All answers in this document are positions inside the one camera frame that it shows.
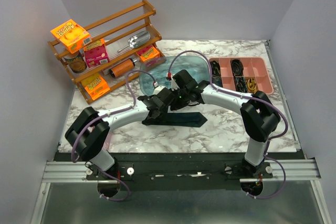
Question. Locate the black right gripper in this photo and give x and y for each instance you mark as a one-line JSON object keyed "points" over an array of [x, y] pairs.
{"points": [[175, 105]]}

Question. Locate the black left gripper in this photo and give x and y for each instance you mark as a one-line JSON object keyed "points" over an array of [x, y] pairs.
{"points": [[164, 113]]}

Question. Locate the dark green necktie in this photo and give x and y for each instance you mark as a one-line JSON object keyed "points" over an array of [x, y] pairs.
{"points": [[192, 119]]}

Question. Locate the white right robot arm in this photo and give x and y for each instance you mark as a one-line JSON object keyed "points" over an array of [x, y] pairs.
{"points": [[259, 116]]}

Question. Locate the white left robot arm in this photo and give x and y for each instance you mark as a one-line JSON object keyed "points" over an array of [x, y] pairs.
{"points": [[89, 131]]}

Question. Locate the rolled blue floral tie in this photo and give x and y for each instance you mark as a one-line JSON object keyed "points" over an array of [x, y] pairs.
{"points": [[217, 81]]}

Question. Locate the clear blue plastic tub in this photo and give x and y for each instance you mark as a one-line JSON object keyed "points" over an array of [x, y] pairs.
{"points": [[196, 66]]}

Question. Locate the rolled dark patterned tie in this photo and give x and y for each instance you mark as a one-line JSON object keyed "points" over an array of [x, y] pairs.
{"points": [[216, 71]]}

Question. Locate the brown cylinder bottle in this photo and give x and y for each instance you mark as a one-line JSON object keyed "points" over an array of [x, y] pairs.
{"points": [[122, 68]]}

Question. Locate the rolled blue striped tie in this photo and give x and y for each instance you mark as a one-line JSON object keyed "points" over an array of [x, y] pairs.
{"points": [[240, 84]]}

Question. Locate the orange sponge box right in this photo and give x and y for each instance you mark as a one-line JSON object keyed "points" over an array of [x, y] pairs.
{"points": [[148, 53]]}

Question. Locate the orange sponge box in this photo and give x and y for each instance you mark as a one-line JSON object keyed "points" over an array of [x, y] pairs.
{"points": [[148, 53], [95, 85]]}

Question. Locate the rolled black tie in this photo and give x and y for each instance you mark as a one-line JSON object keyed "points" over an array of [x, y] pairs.
{"points": [[237, 67]]}

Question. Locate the pink divided organizer tray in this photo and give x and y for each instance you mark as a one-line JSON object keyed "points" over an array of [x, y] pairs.
{"points": [[254, 67]]}

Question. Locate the rolled yellow tie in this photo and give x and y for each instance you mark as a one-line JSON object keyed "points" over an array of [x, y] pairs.
{"points": [[252, 86]]}

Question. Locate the orange sponge box bottom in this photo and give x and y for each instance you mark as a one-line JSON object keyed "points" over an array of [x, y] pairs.
{"points": [[95, 85]]}

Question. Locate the wooden three-tier rack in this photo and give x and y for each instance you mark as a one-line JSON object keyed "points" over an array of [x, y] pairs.
{"points": [[116, 30]]}

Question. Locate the metal scoop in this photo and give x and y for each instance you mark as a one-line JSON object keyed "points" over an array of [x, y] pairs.
{"points": [[137, 40]]}

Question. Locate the pink Scrub Mommy box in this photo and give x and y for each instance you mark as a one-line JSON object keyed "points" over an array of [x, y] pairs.
{"points": [[95, 54]]}

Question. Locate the food can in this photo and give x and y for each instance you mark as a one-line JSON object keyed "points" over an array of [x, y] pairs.
{"points": [[76, 62]]}

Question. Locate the orange Scrub Daddy box top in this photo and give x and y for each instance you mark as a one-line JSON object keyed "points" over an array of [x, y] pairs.
{"points": [[71, 35]]}

